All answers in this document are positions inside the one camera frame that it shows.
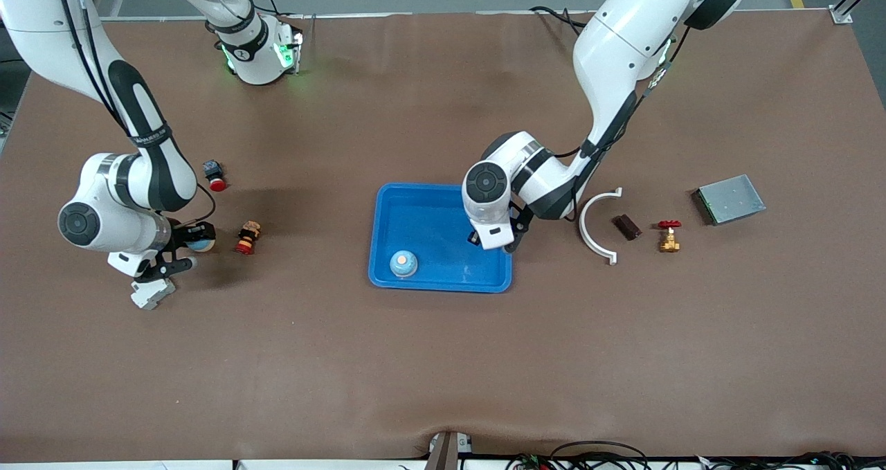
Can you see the blue plastic tray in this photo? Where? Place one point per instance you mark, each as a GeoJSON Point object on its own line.
{"type": "Point", "coordinates": [429, 228]}

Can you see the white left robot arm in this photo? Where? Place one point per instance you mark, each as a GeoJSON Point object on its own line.
{"type": "Point", "coordinates": [623, 34]}

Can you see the red button black body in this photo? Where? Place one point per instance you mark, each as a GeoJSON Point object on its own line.
{"type": "Point", "coordinates": [213, 172]}

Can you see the brown table mat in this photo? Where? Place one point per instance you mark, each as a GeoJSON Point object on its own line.
{"type": "Point", "coordinates": [443, 359]}

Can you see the white curved pipe clamp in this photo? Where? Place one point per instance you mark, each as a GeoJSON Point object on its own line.
{"type": "Point", "coordinates": [583, 224]}

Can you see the dark brown capacitor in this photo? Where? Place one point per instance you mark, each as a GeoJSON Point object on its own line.
{"type": "Point", "coordinates": [627, 227]}

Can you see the red button yellow body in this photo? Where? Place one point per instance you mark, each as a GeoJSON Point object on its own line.
{"type": "Point", "coordinates": [247, 238]}

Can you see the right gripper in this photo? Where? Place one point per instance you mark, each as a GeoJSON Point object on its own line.
{"type": "Point", "coordinates": [185, 235]}

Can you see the grey metal box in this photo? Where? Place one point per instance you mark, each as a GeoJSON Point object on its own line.
{"type": "Point", "coordinates": [730, 200]}

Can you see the light blue call bell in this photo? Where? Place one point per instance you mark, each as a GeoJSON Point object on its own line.
{"type": "Point", "coordinates": [202, 246]}
{"type": "Point", "coordinates": [403, 264]}

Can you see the metal table edge bracket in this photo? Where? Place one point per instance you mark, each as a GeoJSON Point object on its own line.
{"type": "Point", "coordinates": [443, 453]}

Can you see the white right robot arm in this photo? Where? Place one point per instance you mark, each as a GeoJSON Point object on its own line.
{"type": "Point", "coordinates": [34, 13]}

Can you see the white circuit breaker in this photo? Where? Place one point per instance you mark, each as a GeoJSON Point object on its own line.
{"type": "Point", "coordinates": [152, 295]}

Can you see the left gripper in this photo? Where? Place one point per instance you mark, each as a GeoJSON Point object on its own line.
{"type": "Point", "coordinates": [473, 237]}

